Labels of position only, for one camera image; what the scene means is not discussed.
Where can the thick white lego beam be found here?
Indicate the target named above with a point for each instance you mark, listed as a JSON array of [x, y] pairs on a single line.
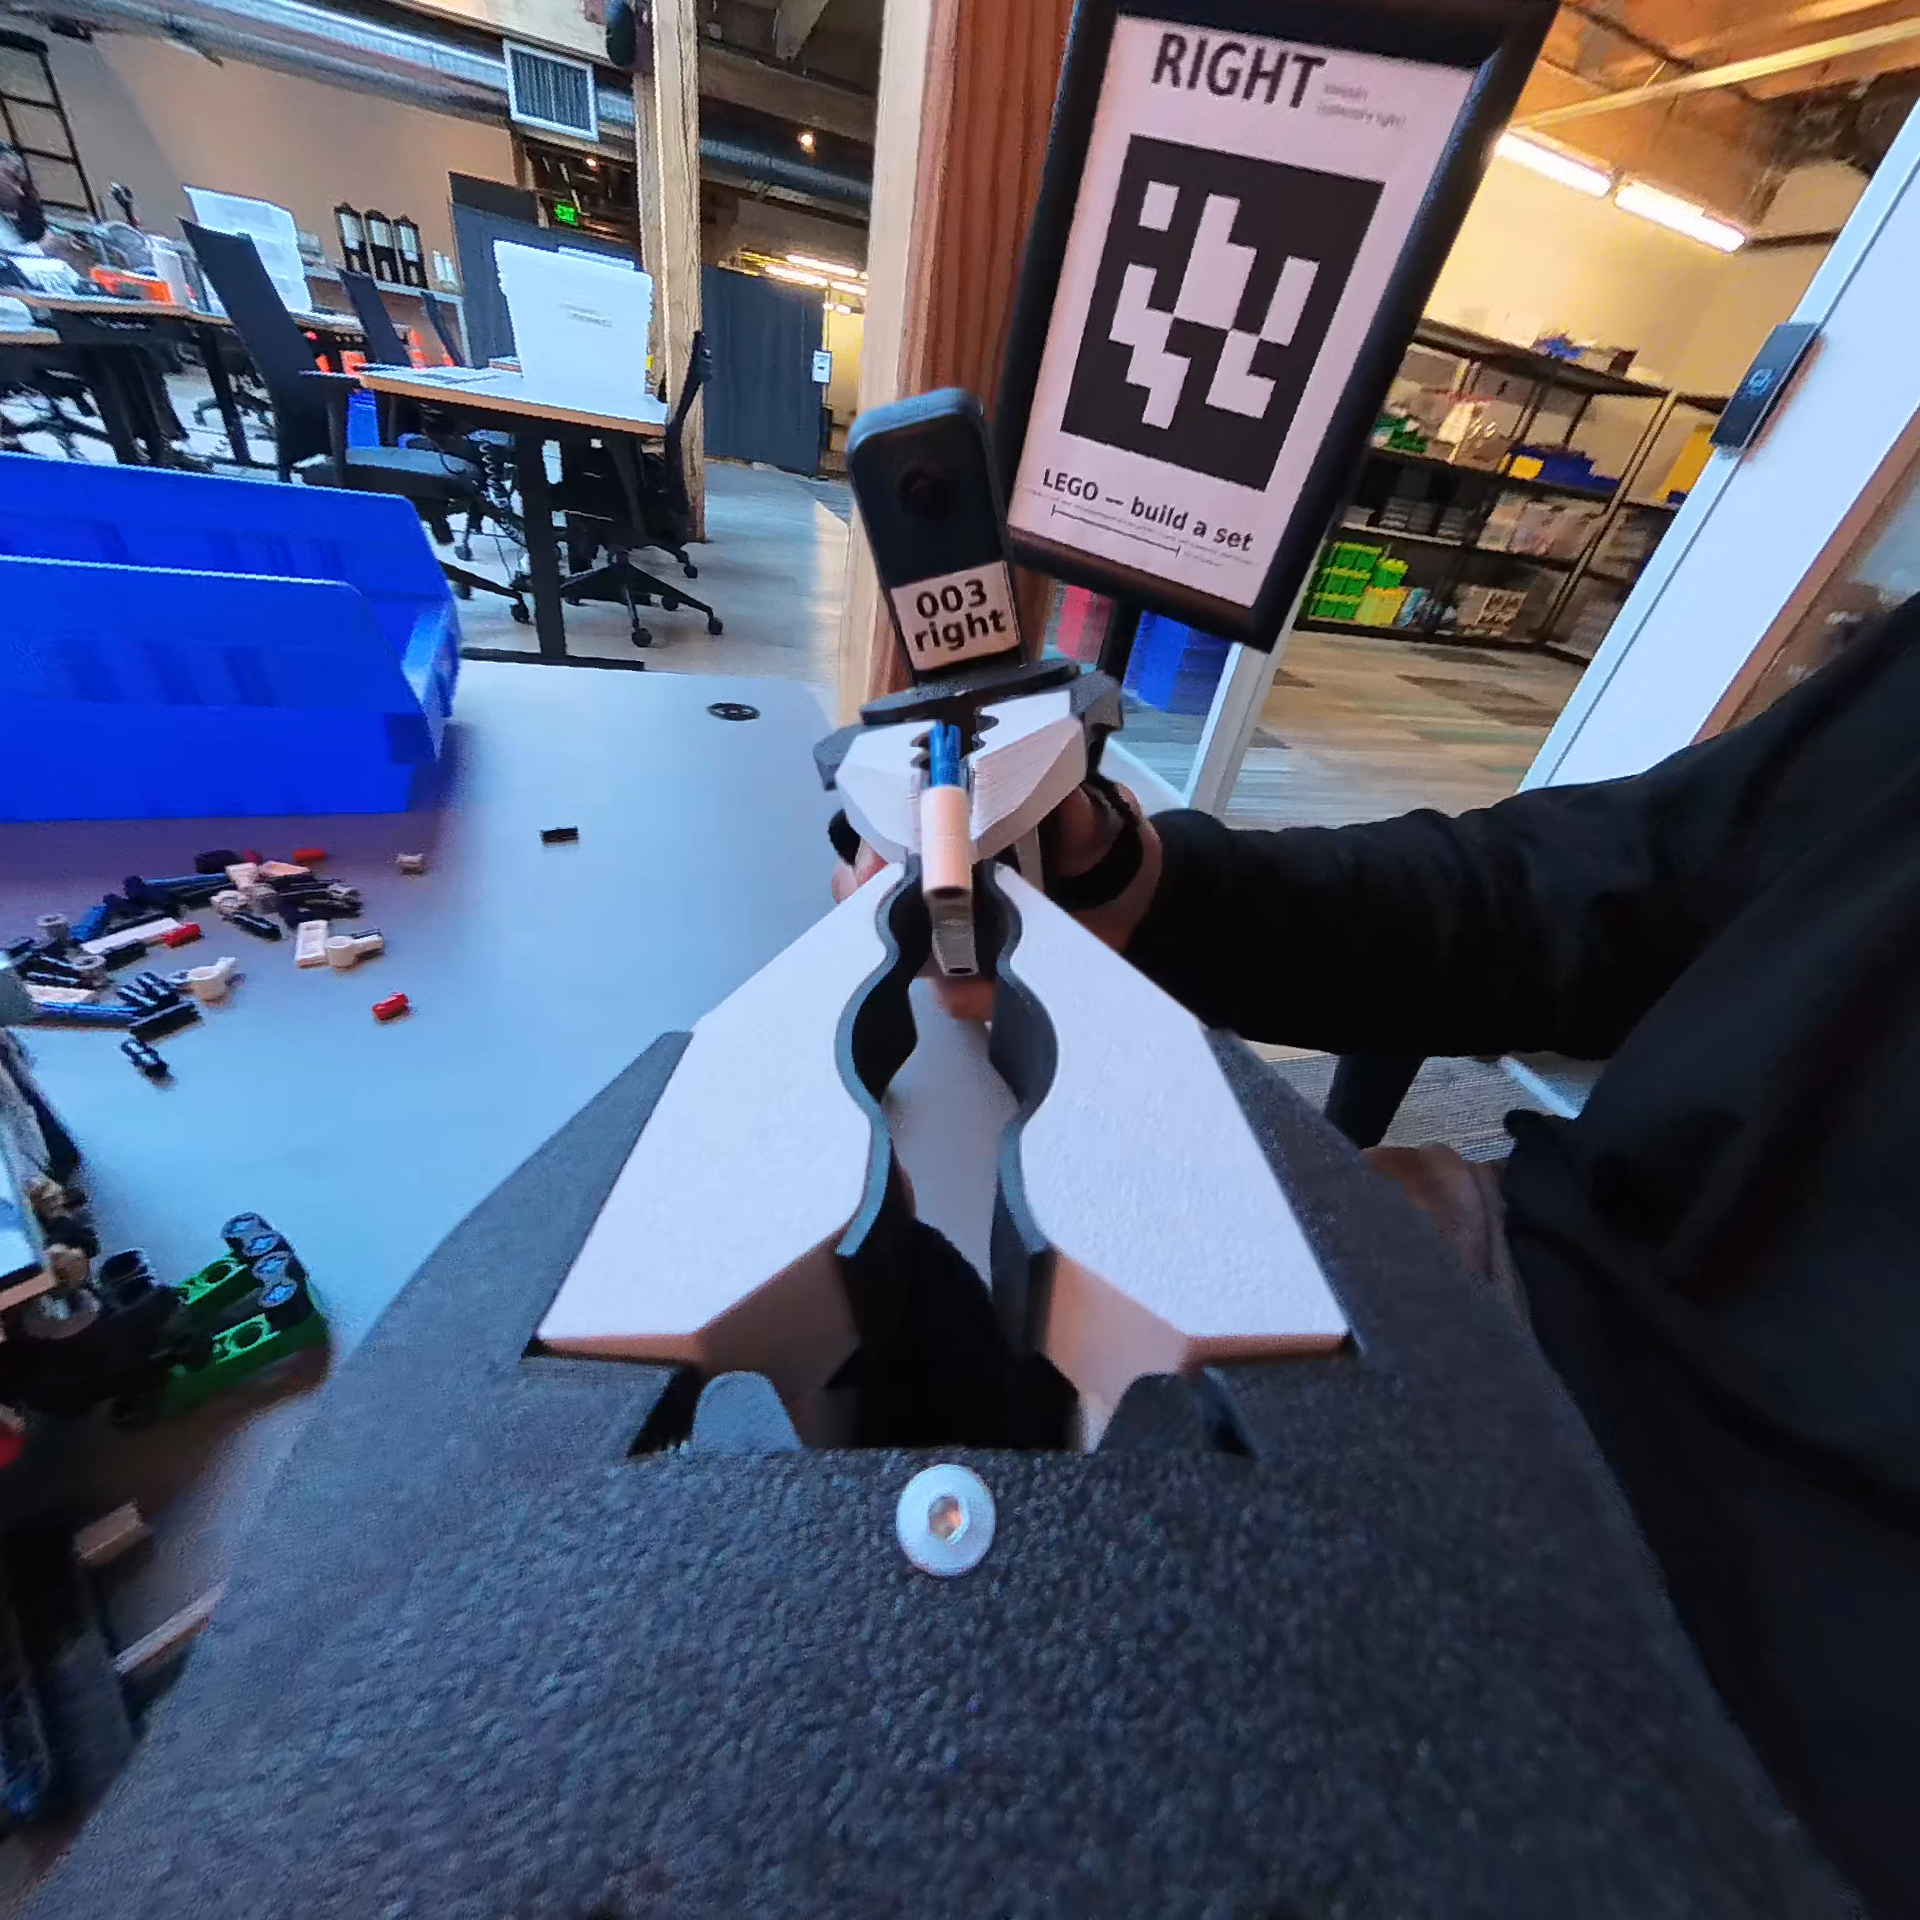
[[949, 840]]

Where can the person's right forearm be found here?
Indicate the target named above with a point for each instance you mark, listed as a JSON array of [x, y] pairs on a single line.
[[1425, 914]]

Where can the white door frame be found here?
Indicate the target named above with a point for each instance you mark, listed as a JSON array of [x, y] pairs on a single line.
[[1723, 494]]

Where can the dark partition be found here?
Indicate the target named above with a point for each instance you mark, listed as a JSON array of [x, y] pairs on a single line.
[[764, 376]]

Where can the person's left hand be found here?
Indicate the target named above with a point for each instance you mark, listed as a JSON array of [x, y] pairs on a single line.
[[1453, 1214]]

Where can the blue plastic bin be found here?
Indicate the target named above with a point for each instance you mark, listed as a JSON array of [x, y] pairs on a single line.
[[225, 705], [225, 511]]

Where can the thin wooden post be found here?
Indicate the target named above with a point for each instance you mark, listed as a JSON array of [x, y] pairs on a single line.
[[669, 224]]

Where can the ceiling light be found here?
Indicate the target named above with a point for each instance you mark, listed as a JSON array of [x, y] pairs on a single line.
[[1620, 187]]

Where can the blue floor bins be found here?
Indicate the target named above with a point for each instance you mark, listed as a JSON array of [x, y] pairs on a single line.
[[1177, 667]]

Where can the white lego truck model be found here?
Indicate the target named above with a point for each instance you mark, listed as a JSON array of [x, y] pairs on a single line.
[[60, 1425]]

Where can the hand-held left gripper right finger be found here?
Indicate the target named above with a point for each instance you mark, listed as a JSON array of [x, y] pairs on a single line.
[[1185, 1185]]

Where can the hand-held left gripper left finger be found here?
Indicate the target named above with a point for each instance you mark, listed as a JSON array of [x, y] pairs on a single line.
[[720, 1185]]

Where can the wooden pillar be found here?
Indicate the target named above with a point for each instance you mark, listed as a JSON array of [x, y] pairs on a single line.
[[961, 194]]

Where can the wall access reader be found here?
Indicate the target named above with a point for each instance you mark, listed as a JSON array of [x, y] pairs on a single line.
[[1763, 386]]

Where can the person's black top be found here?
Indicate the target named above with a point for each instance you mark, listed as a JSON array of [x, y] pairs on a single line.
[[1723, 1350]]

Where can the storage shelving rack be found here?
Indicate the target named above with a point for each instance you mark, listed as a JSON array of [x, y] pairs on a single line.
[[1515, 511]]

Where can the cluttered desk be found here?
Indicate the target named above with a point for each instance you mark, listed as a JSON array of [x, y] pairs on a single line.
[[118, 323]]

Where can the black office chair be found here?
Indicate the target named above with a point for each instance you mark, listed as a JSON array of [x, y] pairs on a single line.
[[644, 511], [283, 346]]

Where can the green black lego assembly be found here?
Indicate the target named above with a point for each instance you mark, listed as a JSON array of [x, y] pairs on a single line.
[[225, 1320]]

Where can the air vent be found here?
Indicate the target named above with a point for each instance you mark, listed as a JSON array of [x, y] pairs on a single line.
[[550, 89]]

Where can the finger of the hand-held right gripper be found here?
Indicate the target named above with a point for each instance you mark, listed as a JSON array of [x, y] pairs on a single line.
[[1036, 774], [873, 795]]

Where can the person's right hand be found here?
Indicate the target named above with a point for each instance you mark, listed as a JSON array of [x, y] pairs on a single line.
[[1065, 827]]

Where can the white board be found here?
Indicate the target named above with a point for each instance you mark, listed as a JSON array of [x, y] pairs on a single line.
[[578, 323]]

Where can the pile of small lego pieces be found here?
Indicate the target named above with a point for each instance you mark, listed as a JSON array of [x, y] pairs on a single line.
[[164, 931]]

